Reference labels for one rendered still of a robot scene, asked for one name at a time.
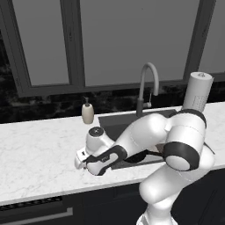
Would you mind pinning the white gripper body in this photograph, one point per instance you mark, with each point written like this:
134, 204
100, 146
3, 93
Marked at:
79, 163

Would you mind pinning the beige soap dispenser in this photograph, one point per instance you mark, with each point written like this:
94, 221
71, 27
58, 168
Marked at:
87, 113

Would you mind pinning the dark dishwasher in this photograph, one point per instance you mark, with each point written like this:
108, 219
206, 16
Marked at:
38, 212

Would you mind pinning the dark cupboard door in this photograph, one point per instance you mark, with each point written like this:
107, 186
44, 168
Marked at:
114, 205
205, 199

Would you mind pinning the dark grey sink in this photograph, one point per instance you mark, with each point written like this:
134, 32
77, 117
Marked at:
117, 124

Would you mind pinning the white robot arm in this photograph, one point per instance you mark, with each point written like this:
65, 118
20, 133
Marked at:
181, 137

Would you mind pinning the grey curved tap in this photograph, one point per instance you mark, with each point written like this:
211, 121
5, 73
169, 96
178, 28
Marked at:
141, 88

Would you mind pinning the white paper towel roll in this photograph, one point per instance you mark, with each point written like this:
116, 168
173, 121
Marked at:
198, 92

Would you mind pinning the grey framed window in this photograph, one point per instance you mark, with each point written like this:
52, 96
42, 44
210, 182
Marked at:
123, 41

